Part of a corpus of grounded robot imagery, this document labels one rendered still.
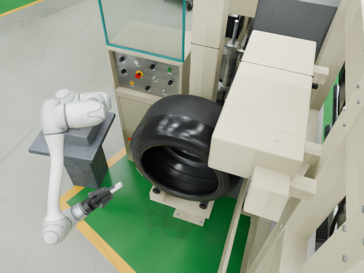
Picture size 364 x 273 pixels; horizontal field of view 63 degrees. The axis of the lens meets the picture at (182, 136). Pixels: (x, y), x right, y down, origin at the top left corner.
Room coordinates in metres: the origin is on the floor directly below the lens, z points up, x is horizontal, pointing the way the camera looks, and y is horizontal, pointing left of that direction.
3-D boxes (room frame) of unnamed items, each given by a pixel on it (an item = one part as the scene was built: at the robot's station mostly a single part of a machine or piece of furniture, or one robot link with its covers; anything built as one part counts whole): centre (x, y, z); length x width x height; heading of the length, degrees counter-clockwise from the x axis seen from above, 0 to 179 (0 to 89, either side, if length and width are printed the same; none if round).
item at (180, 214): (1.25, -0.11, 0.01); 0.27 x 0.27 x 0.02; 72
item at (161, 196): (1.05, 0.08, 0.83); 0.36 x 0.09 x 0.06; 162
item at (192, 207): (1.00, -0.05, 0.80); 0.37 x 0.36 x 0.02; 72
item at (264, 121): (0.79, -0.29, 1.71); 0.61 x 0.25 x 0.15; 162
